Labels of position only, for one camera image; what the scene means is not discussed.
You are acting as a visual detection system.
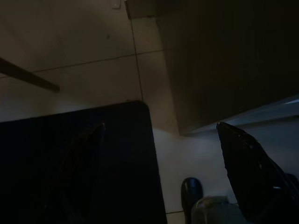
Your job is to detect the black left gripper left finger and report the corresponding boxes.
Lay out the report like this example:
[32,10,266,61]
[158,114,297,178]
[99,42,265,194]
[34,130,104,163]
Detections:
[42,122,106,224]

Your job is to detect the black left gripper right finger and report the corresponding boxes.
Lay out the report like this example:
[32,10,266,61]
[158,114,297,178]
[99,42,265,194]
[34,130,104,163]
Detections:
[216,121,299,224]

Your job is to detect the black floor mat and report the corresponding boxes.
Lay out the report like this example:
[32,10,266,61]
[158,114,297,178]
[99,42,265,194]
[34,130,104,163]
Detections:
[0,100,168,224]

